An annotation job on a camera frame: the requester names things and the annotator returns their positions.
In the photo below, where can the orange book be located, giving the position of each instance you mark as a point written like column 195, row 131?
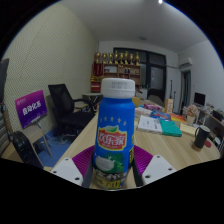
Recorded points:
column 178, row 117

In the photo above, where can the flat round red coaster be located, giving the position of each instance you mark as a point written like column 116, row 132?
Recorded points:
column 209, row 144

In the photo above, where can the blue booklet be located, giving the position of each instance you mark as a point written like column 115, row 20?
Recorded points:
column 160, row 115

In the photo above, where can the brown armchair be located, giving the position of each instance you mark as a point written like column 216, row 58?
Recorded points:
column 155, row 96

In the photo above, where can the wooden side desk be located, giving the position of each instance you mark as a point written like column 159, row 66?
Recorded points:
column 216, row 123

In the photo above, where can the yellow gift box red ribbon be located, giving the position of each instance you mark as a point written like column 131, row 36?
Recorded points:
column 137, row 102

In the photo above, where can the purple sign on easel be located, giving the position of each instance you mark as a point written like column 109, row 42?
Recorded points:
column 30, row 108

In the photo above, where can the large yellow paper envelope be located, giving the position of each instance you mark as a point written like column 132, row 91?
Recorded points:
column 187, row 129

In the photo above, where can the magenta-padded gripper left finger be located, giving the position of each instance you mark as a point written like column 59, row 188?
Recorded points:
column 66, row 170

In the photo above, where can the small round dark table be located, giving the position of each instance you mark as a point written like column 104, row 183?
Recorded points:
column 92, row 96

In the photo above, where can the black bag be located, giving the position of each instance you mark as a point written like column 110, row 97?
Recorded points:
column 25, row 148

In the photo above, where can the teal book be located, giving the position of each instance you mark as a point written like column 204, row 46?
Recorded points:
column 170, row 128

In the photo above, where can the dark framed board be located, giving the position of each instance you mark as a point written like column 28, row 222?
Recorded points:
column 4, row 78

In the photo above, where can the blue drink bottle white cap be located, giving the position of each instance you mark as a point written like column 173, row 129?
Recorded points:
column 113, row 133

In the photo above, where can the black mug white inside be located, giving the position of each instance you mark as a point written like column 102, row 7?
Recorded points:
column 201, row 136

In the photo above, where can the wooden shelf unit with trophies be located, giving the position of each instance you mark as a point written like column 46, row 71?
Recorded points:
column 113, row 68

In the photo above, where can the white wall air conditioner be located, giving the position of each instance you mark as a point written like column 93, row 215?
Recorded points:
column 186, row 62

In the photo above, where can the black office chair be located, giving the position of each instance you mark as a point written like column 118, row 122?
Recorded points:
column 66, row 113

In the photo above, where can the pink box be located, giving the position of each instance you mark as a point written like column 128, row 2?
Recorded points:
column 152, row 107

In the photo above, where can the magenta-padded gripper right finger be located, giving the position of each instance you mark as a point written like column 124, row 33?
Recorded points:
column 158, row 166

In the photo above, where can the black computer monitor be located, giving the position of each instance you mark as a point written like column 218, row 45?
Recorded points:
column 199, row 99

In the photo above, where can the pink flowers in white pot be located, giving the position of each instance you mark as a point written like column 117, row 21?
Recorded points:
column 192, row 111

